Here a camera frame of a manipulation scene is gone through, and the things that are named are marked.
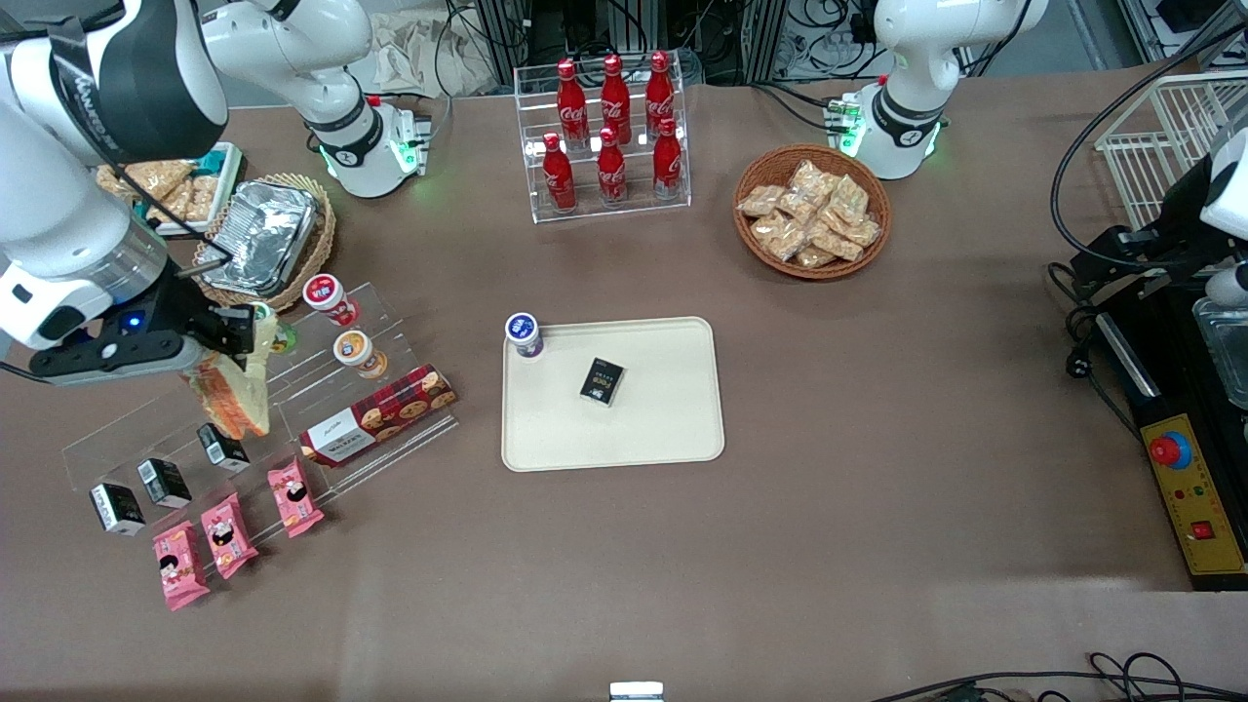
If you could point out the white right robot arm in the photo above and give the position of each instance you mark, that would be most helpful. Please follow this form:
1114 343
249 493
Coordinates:
58 214

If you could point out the clear plastic container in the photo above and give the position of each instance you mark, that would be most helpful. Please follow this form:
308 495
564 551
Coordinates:
1227 346

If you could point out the silver foil container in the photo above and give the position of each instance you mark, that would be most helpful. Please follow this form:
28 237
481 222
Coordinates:
268 234

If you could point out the red cola bottle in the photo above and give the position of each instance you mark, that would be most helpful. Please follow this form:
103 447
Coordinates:
559 180
660 93
611 174
615 97
668 166
571 102

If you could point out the clear wrapped crisp snack packet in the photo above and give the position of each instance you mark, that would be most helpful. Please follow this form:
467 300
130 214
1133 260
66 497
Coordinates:
156 178
174 207
203 198

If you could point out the white rectangular bin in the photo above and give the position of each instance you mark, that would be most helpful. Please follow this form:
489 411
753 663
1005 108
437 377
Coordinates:
232 185

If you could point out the triangle sandwich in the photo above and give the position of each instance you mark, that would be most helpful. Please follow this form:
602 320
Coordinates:
234 400

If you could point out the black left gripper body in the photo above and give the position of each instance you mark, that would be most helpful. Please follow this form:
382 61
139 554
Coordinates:
1183 213

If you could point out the small black white carton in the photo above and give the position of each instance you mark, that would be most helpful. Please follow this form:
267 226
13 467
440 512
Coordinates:
223 450
164 483
117 509

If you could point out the green lid yogurt cup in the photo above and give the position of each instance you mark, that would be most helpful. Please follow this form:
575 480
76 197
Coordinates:
285 339

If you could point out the clear acrylic bottle rack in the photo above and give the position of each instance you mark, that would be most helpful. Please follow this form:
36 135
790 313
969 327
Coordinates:
634 210

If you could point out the yellow control panel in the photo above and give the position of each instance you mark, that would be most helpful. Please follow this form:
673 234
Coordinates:
1194 502

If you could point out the blue lid yogurt cup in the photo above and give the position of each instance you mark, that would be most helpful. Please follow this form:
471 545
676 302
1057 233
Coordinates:
524 333

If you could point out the clear acrylic stepped stand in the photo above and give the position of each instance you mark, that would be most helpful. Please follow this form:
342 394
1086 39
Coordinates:
390 322
107 448

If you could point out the clear wrapped cracker packet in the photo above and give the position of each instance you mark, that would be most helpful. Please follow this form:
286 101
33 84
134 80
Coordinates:
864 232
849 199
809 177
798 208
835 242
760 201
815 257
780 237

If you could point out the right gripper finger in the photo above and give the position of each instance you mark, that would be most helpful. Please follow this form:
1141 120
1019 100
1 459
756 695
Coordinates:
239 330

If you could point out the round brown wicker basket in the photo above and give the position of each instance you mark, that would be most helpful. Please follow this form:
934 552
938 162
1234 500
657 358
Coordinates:
770 263

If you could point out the red emergency stop button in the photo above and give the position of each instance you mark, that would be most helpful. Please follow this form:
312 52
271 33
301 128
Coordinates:
1168 449

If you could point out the oval light wicker basket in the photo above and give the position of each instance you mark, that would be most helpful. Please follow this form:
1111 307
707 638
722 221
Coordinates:
322 244

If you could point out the small white device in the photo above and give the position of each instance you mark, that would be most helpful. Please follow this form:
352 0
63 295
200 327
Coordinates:
636 692

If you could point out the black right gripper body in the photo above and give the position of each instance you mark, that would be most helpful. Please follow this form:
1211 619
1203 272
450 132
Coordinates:
198 317

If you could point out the black equipment base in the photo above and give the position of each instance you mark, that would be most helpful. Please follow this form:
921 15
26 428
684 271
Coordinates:
1170 390

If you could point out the cream plastic tray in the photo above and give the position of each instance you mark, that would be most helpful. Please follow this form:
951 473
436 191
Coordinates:
663 429

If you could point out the red plaid cookie box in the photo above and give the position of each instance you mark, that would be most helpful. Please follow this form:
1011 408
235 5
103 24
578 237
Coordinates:
375 414

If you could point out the crumpled beige paper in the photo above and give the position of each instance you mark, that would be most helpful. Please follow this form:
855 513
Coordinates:
409 54

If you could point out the red lid yogurt cup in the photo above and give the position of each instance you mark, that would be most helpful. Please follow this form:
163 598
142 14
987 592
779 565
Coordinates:
328 295

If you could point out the aluminium frame rack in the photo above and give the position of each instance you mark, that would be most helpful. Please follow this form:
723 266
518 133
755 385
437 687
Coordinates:
741 39

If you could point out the teal snack packet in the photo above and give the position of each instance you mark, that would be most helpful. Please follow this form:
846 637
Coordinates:
216 162

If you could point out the orange lid yogurt cup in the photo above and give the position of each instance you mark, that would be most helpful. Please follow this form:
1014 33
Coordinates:
357 353

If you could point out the pink snack packet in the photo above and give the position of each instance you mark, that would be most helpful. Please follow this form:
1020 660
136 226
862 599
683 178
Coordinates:
229 536
181 567
295 497

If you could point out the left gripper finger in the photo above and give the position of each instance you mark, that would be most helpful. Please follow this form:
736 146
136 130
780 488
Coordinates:
1136 241
1121 271

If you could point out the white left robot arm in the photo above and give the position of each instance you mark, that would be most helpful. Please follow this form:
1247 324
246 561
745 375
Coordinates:
912 107

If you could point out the black box with gold print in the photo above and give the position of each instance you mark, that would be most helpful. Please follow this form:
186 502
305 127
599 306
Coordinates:
602 381

